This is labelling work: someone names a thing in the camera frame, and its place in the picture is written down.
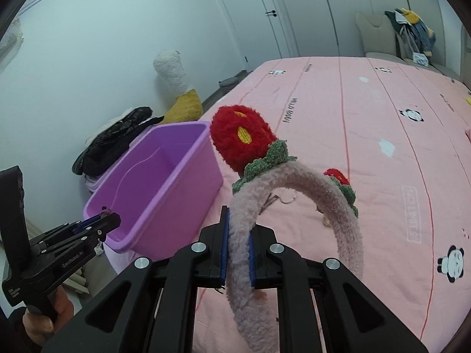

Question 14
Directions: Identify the gold pearl claw clip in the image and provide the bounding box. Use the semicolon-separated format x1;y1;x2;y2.
316;206;332;229

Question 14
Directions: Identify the pile of clothes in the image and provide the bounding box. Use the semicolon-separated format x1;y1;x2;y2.
384;7;437;59

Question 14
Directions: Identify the black puffer jacket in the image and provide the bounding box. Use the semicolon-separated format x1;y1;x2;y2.
72;106;164;177

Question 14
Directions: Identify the person's left hand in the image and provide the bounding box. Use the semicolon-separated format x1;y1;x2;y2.
22;286;76;344

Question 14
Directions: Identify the beige cushioned chair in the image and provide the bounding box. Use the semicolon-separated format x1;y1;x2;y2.
355;11;460;81

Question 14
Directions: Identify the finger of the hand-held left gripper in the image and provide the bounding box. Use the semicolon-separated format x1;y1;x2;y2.
31;216;105;246
37;212;122;262

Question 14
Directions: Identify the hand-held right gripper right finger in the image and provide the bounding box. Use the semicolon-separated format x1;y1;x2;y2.
248;228;429;353

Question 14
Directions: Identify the purple plastic bin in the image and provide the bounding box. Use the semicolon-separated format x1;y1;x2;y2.
83;121;224;254

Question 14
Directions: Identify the white door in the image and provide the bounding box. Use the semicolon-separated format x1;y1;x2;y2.
210;0;300;71

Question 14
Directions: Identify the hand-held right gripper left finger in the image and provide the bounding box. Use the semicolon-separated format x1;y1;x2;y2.
42;206;230;353

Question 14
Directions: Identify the white and yellow plush toy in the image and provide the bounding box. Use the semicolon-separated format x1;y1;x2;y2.
153;49;204;125

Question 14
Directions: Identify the pink fluffy strawberry headband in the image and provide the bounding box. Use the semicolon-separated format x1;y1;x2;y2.
209;105;365;353

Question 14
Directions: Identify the pink printed bed cover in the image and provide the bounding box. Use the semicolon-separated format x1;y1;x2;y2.
107;56;471;353

